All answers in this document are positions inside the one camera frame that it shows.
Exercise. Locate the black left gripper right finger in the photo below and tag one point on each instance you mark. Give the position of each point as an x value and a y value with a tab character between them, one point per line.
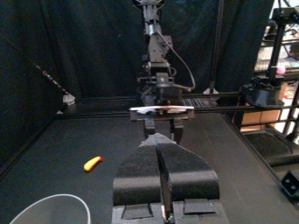
191	175

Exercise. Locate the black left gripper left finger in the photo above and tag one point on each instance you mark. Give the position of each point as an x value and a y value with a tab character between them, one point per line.
136	172

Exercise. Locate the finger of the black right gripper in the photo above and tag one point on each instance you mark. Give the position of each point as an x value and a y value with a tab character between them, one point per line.
176	129
150	129

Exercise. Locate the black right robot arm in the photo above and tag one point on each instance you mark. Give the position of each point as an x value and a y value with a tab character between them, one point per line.
155	43

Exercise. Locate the yellow toy carrot red tip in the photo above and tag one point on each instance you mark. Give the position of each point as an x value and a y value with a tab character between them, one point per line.
91	164

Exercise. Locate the grey bowl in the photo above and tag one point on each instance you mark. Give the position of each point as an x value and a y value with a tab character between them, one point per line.
58	211

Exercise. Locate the brown cardboard box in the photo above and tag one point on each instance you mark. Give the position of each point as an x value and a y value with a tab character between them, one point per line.
259	118

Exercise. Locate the black mesh platform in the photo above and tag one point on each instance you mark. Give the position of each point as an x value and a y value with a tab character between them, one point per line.
268	144

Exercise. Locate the black box with two holes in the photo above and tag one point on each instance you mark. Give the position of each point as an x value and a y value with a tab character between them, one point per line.
291	183

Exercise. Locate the pink small object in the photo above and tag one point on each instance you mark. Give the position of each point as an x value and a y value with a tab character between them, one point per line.
280	70

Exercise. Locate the black frame upright post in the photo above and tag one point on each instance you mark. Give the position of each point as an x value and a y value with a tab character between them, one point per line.
216	43

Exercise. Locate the diagonal frame brace with bracket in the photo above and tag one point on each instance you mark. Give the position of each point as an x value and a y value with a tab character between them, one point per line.
51	78

